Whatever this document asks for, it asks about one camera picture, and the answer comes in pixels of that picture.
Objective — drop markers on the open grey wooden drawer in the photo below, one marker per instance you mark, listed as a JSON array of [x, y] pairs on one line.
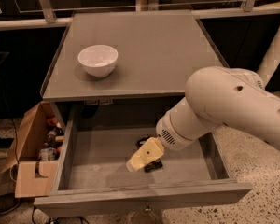
[[92, 177]]

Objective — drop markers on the white ceramic bowl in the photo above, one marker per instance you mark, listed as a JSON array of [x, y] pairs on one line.
[[98, 60]]

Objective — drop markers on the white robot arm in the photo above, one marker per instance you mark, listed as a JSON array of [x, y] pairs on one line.
[[214, 96]]

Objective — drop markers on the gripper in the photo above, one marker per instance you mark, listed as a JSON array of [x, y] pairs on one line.
[[167, 134]]

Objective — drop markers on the open cardboard box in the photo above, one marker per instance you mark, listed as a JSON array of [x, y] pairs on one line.
[[34, 177]]

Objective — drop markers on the clear jar in box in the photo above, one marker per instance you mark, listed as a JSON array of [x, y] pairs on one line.
[[48, 154]]

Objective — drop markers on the metal railing frame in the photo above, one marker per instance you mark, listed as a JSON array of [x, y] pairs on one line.
[[115, 3]]

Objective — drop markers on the dark bottle in box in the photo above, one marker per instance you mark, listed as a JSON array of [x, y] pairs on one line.
[[51, 136]]

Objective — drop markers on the grey cabinet with counter top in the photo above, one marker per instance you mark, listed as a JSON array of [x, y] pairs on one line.
[[158, 51]]

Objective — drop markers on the drawer pull knob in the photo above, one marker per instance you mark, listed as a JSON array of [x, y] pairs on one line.
[[147, 208]]

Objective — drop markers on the black rxbar chocolate wrapper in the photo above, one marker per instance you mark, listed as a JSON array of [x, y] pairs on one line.
[[153, 166]]

